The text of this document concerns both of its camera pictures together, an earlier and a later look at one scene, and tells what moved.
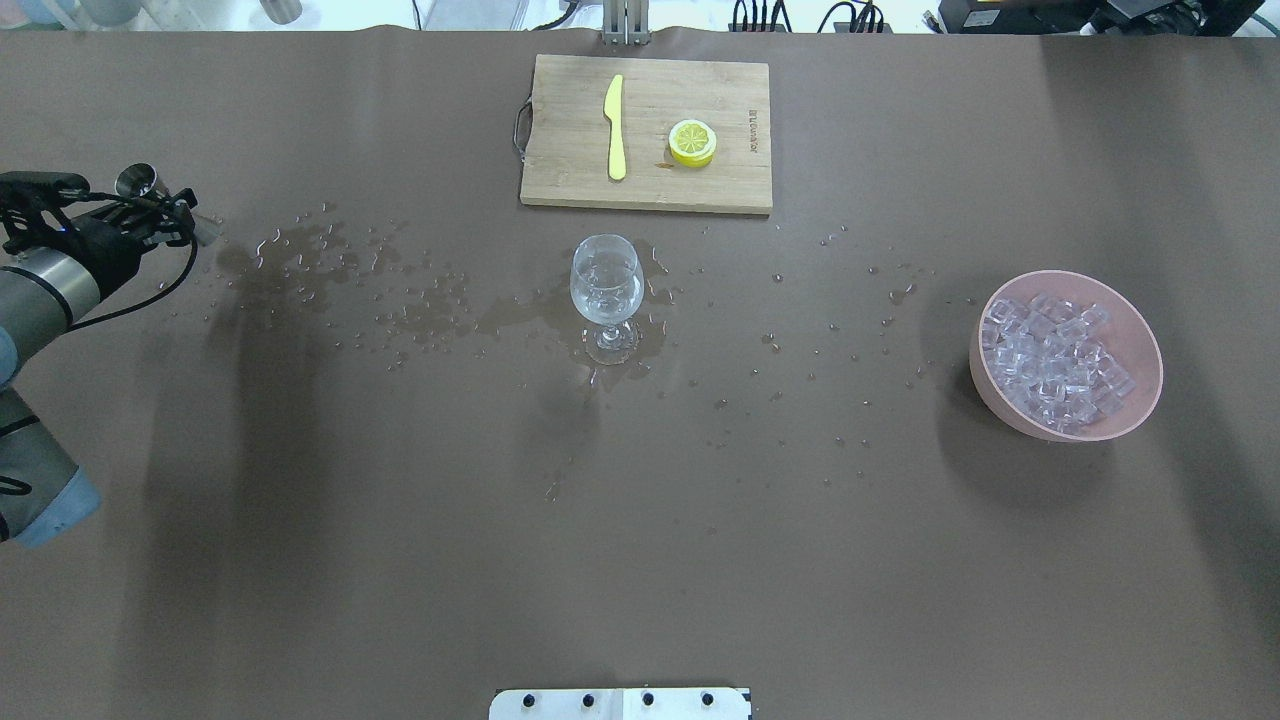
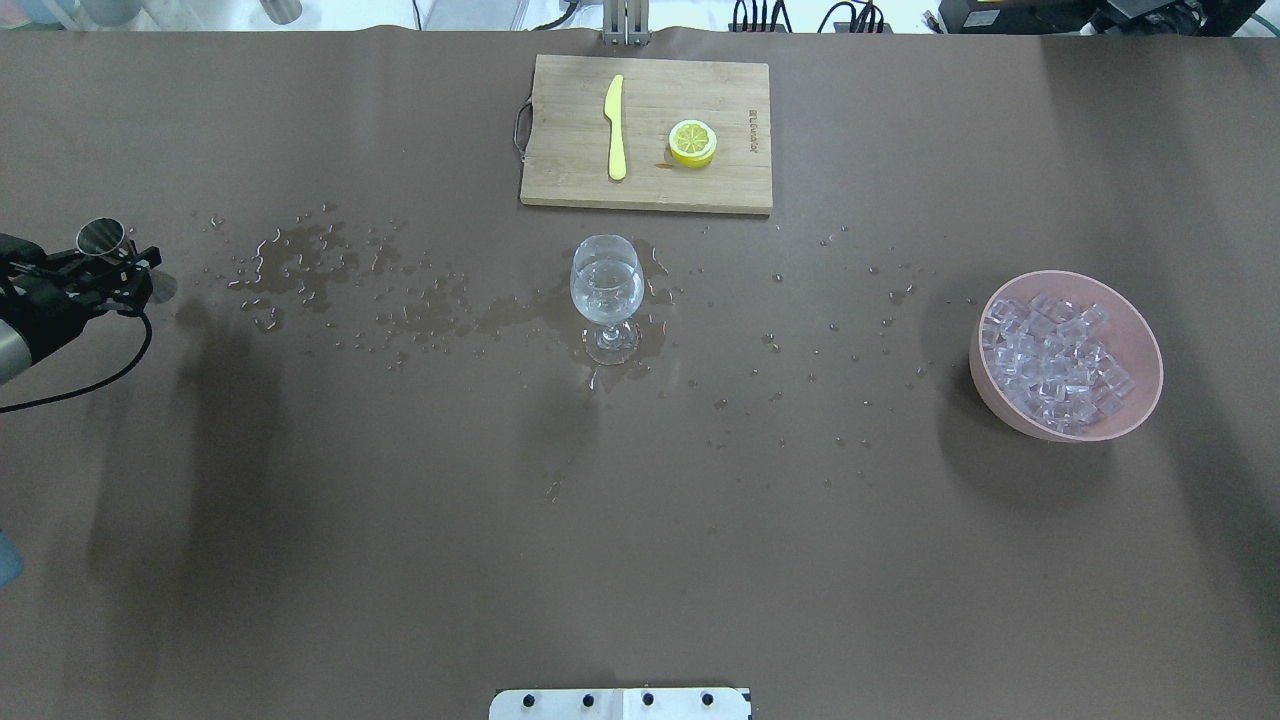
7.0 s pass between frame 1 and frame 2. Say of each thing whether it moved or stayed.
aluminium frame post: stayed
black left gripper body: moved
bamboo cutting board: stayed
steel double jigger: moved
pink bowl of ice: stayed
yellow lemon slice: stayed
